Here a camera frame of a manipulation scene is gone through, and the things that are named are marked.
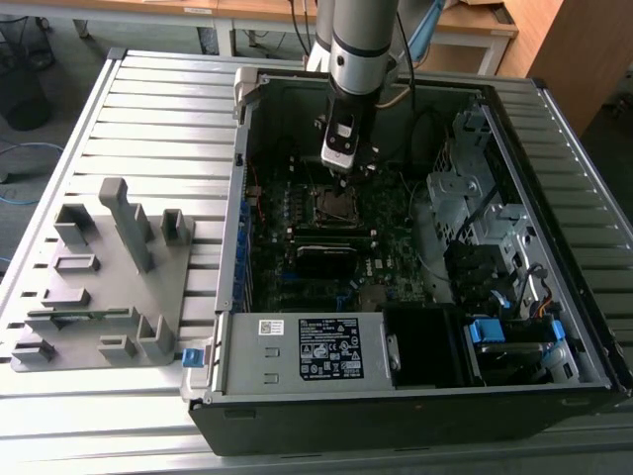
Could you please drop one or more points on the black RAM slot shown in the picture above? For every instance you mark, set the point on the black RAM slot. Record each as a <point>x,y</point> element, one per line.
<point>326,240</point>
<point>326,227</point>

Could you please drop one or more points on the blue case latch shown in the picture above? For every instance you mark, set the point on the blue case latch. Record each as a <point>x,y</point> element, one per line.
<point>193,358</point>

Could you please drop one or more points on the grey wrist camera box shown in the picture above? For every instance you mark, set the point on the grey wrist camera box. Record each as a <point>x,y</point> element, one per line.
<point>338,148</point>

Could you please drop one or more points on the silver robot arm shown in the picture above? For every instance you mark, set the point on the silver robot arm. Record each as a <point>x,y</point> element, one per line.
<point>358,59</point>

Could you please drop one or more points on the black PC case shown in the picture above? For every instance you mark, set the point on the black PC case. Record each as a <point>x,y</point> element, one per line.
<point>346,425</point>

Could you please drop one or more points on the wooden desk white frame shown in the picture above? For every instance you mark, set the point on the wooden desk white frame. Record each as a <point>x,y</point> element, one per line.
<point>148,4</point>
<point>482,25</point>

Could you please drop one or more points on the metal disk bay cage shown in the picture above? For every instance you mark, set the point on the metal disk bay cage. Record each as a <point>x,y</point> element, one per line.
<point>447,190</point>

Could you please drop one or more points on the pale blue teach pendant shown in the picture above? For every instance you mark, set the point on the pale blue teach pendant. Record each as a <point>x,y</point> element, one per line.
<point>427,25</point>

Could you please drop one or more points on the grey parts rack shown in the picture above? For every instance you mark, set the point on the grey parts rack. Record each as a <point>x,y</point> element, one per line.
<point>123,292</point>

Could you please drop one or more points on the black plastic drive holder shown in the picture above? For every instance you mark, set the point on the black plastic drive holder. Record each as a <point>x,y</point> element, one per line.
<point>470,267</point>

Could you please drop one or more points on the hard disk in blue carrier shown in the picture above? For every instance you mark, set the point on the hard disk in blue carrier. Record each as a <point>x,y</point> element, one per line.
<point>487,330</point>

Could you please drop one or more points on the silver CPU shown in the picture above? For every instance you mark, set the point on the silver CPU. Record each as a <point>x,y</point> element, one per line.
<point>335,209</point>

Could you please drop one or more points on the grey power supply unit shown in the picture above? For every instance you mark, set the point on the grey power supply unit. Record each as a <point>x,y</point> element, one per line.
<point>277,366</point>

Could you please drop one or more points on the black graphics card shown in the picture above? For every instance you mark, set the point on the black graphics card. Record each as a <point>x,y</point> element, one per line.
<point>326,264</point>

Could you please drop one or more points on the green RAM stick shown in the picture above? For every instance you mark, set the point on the green RAM stick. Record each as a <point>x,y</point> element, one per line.
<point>106,313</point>

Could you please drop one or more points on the black round bin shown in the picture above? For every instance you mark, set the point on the black round bin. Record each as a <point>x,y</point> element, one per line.
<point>27,106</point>

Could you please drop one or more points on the metal locking lever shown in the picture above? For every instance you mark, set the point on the metal locking lever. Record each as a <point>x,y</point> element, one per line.
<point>310,177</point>

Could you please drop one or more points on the black mesh basket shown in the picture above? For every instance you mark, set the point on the black mesh basket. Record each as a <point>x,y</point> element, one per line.
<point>29,44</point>

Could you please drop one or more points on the wooden cabinet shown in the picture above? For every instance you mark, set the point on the wooden cabinet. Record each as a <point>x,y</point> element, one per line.
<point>583,49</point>

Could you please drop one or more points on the CPU socket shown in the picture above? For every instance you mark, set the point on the CPU socket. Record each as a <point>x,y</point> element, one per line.
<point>359,210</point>

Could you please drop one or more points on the square chipset heatsink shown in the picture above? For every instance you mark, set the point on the square chipset heatsink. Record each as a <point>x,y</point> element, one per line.
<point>373,298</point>

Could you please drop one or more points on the green motherboard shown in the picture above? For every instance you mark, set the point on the green motherboard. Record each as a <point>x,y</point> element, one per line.
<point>395,257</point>

